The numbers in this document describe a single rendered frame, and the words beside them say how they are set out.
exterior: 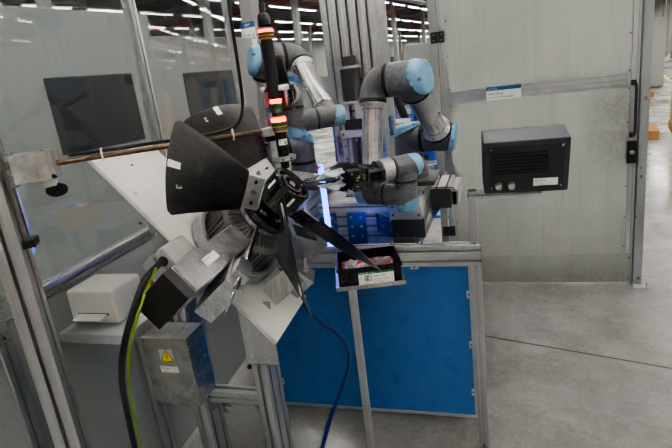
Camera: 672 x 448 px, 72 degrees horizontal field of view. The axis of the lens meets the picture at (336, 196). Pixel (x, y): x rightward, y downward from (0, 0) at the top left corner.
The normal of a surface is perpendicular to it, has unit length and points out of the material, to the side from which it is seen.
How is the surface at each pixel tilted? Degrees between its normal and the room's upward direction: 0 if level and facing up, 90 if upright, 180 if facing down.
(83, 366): 90
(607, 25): 90
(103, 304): 90
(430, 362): 90
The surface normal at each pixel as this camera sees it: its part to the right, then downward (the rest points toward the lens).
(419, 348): -0.24, 0.27
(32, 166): 0.36, 0.19
